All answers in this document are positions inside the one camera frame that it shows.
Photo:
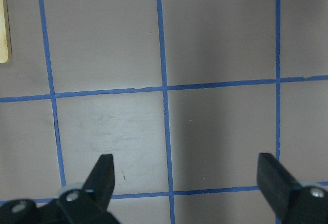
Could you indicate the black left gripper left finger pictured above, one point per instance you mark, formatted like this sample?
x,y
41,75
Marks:
x,y
100,183

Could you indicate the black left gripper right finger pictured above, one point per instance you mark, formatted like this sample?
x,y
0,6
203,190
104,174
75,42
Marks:
x,y
277,185

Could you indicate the wooden mug tree stand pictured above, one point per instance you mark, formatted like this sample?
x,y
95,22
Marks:
x,y
6,51

